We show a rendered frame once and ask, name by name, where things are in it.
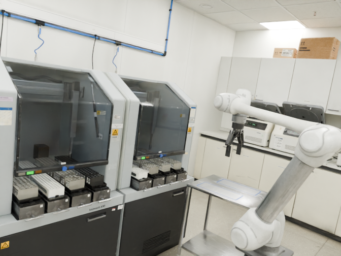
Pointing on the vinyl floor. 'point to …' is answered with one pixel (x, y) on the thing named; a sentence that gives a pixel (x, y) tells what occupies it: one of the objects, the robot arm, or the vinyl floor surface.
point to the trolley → (239, 200)
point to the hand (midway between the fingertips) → (233, 153)
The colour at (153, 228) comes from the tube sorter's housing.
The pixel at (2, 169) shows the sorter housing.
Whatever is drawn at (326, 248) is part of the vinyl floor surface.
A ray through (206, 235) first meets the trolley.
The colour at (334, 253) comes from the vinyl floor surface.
